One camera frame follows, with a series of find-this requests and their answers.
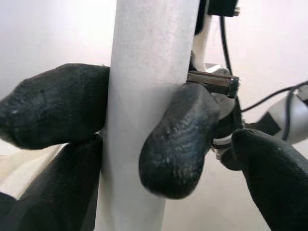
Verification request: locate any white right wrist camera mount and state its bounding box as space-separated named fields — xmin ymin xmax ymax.
xmin=191 ymin=0 xmax=241 ymax=72

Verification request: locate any white plastic table leg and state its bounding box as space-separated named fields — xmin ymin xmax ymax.
xmin=95 ymin=0 xmax=201 ymax=231

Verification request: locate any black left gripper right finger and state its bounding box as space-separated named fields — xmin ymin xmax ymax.
xmin=230 ymin=128 xmax=308 ymax=231

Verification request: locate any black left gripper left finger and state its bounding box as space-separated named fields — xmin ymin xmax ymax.
xmin=0 ymin=133 xmax=104 ymax=231

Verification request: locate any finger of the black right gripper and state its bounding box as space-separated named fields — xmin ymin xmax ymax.
xmin=0 ymin=63 xmax=112 ymax=150
xmin=138 ymin=82 xmax=221 ymax=200

